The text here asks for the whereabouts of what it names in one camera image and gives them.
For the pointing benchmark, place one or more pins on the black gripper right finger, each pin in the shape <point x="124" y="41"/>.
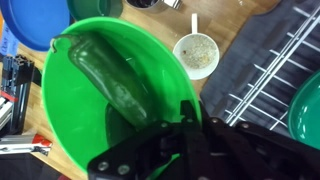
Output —
<point x="214" y="150"/>

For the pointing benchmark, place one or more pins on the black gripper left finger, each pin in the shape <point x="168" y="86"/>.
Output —
<point x="151" y="154"/>

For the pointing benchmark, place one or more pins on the light-green plastic bowl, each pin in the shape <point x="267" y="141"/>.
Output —
<point x="76" y="110"/>

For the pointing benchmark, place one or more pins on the dark green cucumber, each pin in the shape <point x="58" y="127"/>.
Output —
<point x="111" y="75"/>

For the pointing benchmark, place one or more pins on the white measuring cup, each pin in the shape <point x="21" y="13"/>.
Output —
<point x="197" y="52"/>

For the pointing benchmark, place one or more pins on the dark green plate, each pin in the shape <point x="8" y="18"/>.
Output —
<point x="304" y="112"/>

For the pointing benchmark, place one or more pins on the grey dish drying rack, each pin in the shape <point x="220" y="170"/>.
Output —
<point x="271" y="57"/>

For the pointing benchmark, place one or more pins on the black aluminium extrusion stand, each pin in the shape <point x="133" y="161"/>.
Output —
<point x="16" y="78"/>

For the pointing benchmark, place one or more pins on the metal steel cup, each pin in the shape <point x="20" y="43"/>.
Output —
<point x="155" y="4"/>

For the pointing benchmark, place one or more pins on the dark green plastic cup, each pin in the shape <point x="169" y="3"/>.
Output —
<point x="83" y="9"/>

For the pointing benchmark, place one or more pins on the blue plastic plate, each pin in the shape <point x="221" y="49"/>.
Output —
<point x="35" y="22"/>

